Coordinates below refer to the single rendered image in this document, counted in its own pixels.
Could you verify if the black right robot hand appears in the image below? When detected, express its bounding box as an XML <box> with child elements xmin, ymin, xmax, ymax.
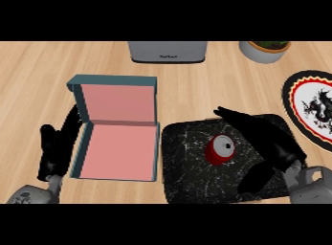
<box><xmin>212</xmin><ymin>106</ymin><xmax>310</xmax><ymax>195</ymax></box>

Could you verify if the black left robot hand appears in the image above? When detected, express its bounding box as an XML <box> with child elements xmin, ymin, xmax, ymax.
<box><xmin>35</xmin><ymin>103</ymin><xmax>83</xmax><ymax>183</ymax></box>

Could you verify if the red can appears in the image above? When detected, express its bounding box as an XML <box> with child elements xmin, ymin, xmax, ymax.
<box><xmin>204</xmin><ymin>134</ymin><xmax>238</xmax><ymax>167</ymax></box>

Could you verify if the dragon print plate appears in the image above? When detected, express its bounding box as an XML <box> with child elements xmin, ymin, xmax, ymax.
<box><xmin>280</xmin><ymin>70</ymin><xmax>332</xmax><ymax>157</ymax></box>

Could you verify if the black marble tray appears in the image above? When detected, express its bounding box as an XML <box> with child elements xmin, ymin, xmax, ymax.
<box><xmin>159</xmin><ymin>114</ymin><xmax>307</xmax><ymax>205</ymax></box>

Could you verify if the teal box with pink lining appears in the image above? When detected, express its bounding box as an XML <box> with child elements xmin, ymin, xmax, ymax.
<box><xmin>65</xmin><ymin>74</ymin><xmax>161</xmax><ymax>183</ymax></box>

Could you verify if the grey plant pot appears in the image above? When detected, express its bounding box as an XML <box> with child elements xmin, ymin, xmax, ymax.
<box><xmin>238</xmin><ymin>41</ymin><xmax>292</xmax><ymax>64</ymax></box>

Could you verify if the grey appliance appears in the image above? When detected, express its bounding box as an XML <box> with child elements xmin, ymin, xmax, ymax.
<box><xmin>127</xmin><ymin>41</ymin><xmax>209</xmax><ymax>64</ymax></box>

